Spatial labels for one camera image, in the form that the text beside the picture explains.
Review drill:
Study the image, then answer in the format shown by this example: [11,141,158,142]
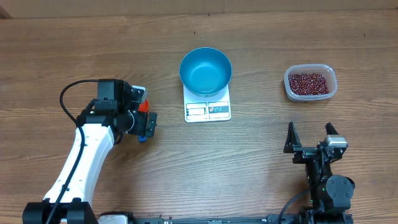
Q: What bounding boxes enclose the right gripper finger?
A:
[325,123,338,135]
[284,122,302,153]

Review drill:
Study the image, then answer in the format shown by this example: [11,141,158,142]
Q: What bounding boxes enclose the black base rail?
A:
[97,212,354,224]

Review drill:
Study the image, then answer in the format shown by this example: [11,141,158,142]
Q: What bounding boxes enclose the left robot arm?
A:
[22,79,157,223]

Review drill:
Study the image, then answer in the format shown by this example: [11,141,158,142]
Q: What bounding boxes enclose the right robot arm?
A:
[278,122,355,223]

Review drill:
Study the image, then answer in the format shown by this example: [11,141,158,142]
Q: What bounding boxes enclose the blue metal bowl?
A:
[179,47,233,97]

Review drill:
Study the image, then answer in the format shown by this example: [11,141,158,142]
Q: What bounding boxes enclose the red beans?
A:
[288,73,329,95]

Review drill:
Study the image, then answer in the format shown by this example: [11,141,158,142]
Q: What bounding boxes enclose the clear plastic container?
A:
[284,63,338,101]

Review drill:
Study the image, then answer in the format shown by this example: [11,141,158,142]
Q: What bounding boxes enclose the white kitchen scale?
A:
[183,86,231,123]

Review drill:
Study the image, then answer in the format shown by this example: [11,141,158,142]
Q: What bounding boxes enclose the red scoop with blue handle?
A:
[138,100,149,142]

